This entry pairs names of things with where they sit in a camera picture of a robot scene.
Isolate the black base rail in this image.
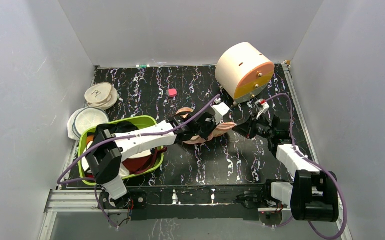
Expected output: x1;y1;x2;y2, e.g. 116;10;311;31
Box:
93;185;289;222

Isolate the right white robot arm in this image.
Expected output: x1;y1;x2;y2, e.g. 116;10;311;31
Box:
233;112;339;222

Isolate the green plastic basket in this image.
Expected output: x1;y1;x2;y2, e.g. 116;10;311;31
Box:
78;115;165;187

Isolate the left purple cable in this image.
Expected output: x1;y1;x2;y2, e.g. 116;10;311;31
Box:
57;93;222;229

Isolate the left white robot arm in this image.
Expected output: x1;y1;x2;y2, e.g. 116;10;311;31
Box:
79;105;226;208

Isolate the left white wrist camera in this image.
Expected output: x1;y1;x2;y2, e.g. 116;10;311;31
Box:
211;97;230;125

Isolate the dark red bra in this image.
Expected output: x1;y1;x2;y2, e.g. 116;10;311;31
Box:
119;147;167;177

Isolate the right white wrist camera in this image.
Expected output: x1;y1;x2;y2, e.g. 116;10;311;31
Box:
254;99;270;120

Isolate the small pink block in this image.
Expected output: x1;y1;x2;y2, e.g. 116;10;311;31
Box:
166;88;178;98

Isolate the white round mesh bag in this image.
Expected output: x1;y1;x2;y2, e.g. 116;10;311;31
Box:
67;107;110;141

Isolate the purple cable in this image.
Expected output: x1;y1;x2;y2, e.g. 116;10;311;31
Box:
57;93;222;229
263;93;348;240

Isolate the cream cylindrical drum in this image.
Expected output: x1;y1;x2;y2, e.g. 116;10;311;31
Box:
215;42;275;104

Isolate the small green white marker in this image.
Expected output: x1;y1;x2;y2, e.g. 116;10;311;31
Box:
135;64;151;69

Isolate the floral mesh laundry bag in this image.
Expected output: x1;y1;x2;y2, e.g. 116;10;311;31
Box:
176;107;237;145

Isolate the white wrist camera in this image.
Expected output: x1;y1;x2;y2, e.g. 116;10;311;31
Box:
254;99;270;120
211;97;230;125

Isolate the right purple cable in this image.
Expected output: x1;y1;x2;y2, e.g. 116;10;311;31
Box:
263;93;348;240

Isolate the black garment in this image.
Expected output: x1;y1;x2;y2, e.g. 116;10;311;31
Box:
87;121;139;138

